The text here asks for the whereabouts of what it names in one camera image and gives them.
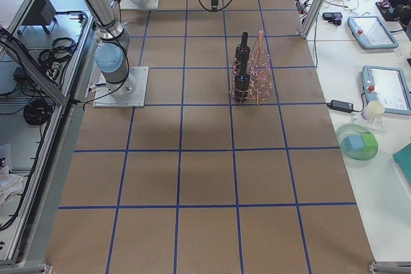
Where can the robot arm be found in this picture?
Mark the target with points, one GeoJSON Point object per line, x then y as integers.
{"type": "Point", "coordinates": [112, 56]}

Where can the dark bottle in basket rear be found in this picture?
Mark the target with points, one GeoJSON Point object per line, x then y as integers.
{"type": "Point", "coordinates": [242, 51]}

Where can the dark bottle in basket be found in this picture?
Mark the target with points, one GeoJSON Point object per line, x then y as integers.
{"type": "Point", "coordinates": [242, 51]}
{"type": "Point", "coordinates": [241, 82]}

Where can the dark bottle in basket front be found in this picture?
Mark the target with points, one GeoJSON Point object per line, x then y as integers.
{"type": "Point", "coordinates": [241, 82]}

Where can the teach pendant far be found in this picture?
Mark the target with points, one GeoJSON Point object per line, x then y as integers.
{"type": "Point", "coordinates": [371, 32]}

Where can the teach pendant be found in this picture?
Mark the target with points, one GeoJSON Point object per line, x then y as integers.
{"type": "Point", "coordinates": [371, 32]}
{"type": "Point", "coordinates": [388, 86]}

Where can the black power adapter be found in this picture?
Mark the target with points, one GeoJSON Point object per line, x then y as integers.
{"type": "Point", "coordinates": [341, 106]}

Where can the teach pendant near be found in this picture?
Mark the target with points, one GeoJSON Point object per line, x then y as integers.
{"type": "Point", "coordinates": [388, 86]}

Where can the white paper cup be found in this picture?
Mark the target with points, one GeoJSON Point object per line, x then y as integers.
{"type": "Point", "coordinates": [372, 110]}

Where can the green bowl with blocks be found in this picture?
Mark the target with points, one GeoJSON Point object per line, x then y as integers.
{"type": "Point", "coordinates": [357, 142]}

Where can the copper wire wine basket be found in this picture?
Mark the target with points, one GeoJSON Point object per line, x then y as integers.
{"type": "Point", "coordinates": [258, 67]}

